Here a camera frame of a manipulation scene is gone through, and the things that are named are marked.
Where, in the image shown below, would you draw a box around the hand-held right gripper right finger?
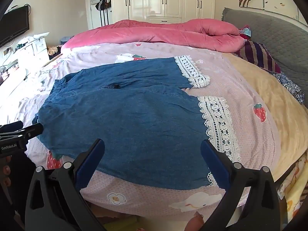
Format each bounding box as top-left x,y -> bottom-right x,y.
200,140 -> 281,231

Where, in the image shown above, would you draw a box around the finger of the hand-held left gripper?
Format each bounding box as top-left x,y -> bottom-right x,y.
0,121 -> 24,133
14,123 -> 44,140

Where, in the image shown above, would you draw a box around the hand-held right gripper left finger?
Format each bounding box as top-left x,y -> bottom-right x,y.
25,138 -> 106,231

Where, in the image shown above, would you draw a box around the blue denim lace-trimmed pants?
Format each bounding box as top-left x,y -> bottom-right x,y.
32,56 -> 242,190

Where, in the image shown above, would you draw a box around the person's left hand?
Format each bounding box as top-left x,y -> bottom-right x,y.
0,155 -> 12,188

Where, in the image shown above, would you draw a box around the person's right hand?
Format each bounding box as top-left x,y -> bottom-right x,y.
185,211 -> 205,231

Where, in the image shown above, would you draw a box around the person's black-clad leg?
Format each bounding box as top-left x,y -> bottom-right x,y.
0,159 -> 36,231

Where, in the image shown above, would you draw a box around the wooden stick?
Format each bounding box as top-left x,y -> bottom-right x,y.
43,53 -> 63,67

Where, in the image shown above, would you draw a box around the yellow-green object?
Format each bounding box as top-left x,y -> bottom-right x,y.
115,217 -> 141,231

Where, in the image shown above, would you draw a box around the pink strawberry printed bedsheet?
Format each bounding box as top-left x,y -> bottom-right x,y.
0,42 -> 282,222

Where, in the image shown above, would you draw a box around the white dresser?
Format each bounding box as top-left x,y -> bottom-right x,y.
14,32 -> 50,68

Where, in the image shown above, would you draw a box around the beige blanket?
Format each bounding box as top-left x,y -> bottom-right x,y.
223,53 -> 308,181

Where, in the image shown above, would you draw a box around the yellow cartoon printed sheet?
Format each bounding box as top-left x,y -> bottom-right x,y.
277,153 -> 308,231

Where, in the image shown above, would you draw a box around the black television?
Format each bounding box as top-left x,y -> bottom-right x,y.
0,6 -> 30,47

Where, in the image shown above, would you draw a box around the blue patterned cloth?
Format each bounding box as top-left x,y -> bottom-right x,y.
274,72 -> 305,105

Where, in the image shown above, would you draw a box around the purple striped pillow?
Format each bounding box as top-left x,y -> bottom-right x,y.
234,40 -> 281,74

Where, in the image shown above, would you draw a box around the blue and red cloth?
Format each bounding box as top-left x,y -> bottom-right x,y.
239,25 -> 252,40

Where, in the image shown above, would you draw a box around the pink duvet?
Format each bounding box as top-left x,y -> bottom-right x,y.
61,19 -> 245,53

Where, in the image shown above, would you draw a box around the grey quilted headboard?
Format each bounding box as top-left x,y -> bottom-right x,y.
221,8 -> 308,104

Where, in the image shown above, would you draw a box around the white wardrobe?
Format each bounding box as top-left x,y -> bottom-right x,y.
126,0 -> 216,25

